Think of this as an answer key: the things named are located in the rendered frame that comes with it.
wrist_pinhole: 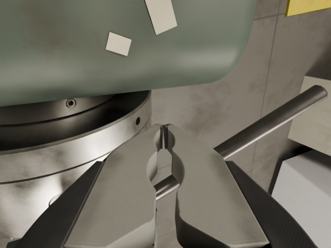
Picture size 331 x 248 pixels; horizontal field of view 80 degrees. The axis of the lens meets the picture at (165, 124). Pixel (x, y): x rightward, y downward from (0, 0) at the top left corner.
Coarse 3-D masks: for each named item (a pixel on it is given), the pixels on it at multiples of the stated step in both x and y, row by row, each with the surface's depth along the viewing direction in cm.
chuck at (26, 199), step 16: (144, 128) 28; (96, 160) 22; (48, 176) 20; (64, 176) 21; (0, 192) 19; (16, 192) 20; (32, 192) 20; (48, 192) 21; (0, 208) 20; (16, 208) 21; (32, 208) 21; (0, 224) 22; (16, 224) 22; (32, 224) 22
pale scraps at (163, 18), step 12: (156, 0) 14; (168, 0) 14; (156, 12) 14; (168, 12) 15; (156, 24) 15; (168, 24) 15; (108, 36) 14; (120, 36) 14; (108, 48) 14; (120, 48) 15
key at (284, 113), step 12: (300, 96) 14; (312, 96) 13; (324, 96) 13; (288, 108) 14; (300, 108) 14; (264, 120) 14; (276, 120) 14; (288, 120) 14; (240, 132) 15; (252, 132) 14; (264, 132) 14; (228, 144) 15; (240, 144) 14; (228, 156) 15; (168, 180) 16; (156, 192) 16; (168, 192) 16
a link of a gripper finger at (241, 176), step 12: (240, 168) 9; (240, 180) 8; (252, 180) 8; (252, 192) 8; (264, 192) 8; (252, 204) 7; (264, 204) 7; (276, 204) 7; (264, 216) 7; (276, 216) 7; (288, 216) 7; (264, 228) 6; (276, 228) 7; (288, 228) 7; (300, 228) 7; (276, 240) 6; (288, 240) 6; (300, 240) 6
